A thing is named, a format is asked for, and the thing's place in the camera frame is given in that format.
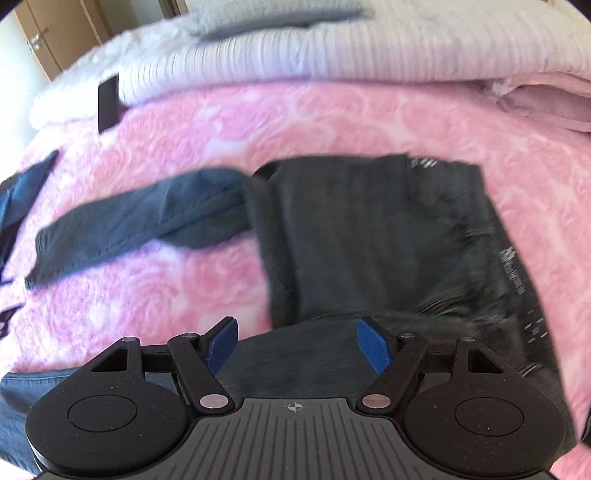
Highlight dark grey jeans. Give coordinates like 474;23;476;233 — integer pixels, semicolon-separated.
0;154;575;478

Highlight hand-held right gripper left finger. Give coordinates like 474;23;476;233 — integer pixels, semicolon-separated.
88;316;239;412

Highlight lilac striped duvet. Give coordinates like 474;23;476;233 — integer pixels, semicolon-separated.
30;0;591;134

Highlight grey pillow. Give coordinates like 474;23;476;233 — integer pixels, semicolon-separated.
191;0;376;41

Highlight blue cloth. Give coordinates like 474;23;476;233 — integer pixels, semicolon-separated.
0;150;60;232

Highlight pink floral blanket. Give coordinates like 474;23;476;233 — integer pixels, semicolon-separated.
0;80;591;480

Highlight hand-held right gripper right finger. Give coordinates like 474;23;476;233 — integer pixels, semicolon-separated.
356;317;505;412

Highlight wooden door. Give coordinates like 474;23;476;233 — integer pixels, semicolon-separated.
14;0;114;84

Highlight black phone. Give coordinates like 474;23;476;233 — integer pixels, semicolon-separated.
97;74;122;135

